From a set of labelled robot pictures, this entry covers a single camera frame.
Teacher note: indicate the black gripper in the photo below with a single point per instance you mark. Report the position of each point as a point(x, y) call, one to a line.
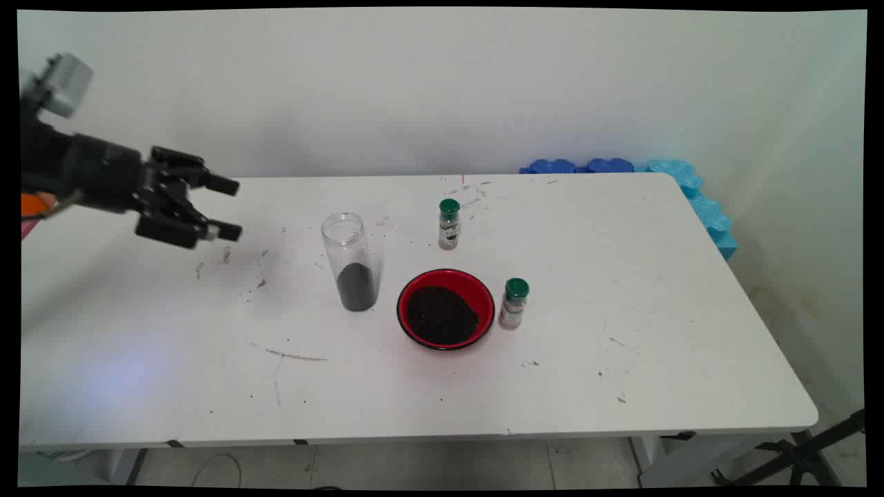
point(103, 172)

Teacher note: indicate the clear plastic jar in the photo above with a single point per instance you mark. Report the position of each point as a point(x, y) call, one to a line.
point(349, 241)

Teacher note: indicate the orange block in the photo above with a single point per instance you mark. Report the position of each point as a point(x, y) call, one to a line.
point(36, 204)

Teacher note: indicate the pink block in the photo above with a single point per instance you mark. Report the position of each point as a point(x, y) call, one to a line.
point(29, 228)

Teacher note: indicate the green cap spice bottle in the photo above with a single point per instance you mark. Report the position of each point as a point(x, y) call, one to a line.
point(513, 307)
point(449, 228)

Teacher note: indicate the white table leg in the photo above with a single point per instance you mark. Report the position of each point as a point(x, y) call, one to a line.
point(124, 466)

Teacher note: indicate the black granules pile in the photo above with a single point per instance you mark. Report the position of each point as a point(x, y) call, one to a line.
point(442, 316)

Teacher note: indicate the red bowl black rim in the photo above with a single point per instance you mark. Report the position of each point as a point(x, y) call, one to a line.
point(483, 304)

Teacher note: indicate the dark blue foam block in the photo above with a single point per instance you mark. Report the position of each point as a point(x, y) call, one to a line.
point(609, 166)
point(552, 166)

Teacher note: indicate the light blue foam block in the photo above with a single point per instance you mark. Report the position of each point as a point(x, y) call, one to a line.
point(704, 207)

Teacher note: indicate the black tripod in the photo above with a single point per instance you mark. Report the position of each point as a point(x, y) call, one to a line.
point(794, 455)

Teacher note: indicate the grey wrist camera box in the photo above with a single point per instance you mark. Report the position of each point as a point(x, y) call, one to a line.
point(61, 84)

